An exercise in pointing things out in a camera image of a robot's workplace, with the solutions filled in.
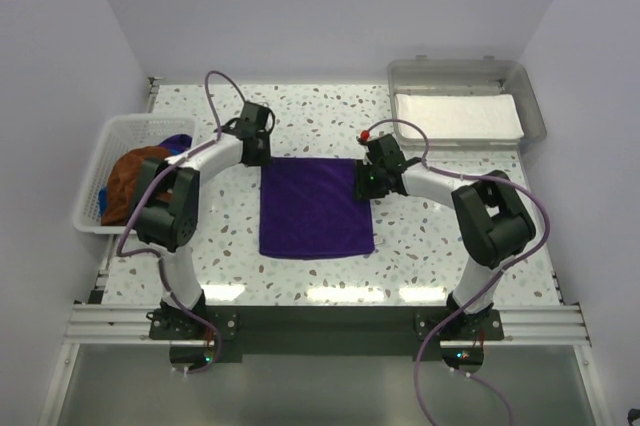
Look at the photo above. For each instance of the brown towel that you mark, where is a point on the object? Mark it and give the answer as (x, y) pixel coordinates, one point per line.
(122, 180)

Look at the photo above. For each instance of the aluminium rail frame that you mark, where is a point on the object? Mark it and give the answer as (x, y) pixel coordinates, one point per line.
(418, 258)

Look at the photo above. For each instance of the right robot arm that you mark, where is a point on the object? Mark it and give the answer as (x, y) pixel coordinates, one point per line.
(494, 224)

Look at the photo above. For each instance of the white plastic laundry basket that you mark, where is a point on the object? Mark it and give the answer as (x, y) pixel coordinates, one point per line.
(119, 135)

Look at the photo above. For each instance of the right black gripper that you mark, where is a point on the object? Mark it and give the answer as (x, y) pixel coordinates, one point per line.
(362, 190)

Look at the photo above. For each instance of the clear plastic bin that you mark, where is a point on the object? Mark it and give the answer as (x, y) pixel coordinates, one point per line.
(454, 77)

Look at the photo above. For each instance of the purple towel in basket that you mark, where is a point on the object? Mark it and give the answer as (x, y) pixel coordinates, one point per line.
(177, 144)

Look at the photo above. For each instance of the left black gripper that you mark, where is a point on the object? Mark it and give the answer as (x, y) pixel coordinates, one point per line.
(266, 157)

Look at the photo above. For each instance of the white folded towel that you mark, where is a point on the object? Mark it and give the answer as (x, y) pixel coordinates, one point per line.
(462, 117)

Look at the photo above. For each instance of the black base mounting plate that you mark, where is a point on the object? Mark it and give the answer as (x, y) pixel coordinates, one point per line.
(228, 334)

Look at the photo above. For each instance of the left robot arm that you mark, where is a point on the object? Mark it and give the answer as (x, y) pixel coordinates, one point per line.
(165, 209)

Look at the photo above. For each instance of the purple towel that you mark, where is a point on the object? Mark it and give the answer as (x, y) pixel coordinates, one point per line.
(177, 144)
(308, 210)

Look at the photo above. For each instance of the blue towel in basket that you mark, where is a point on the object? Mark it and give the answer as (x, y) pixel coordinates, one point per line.
(102, 201)

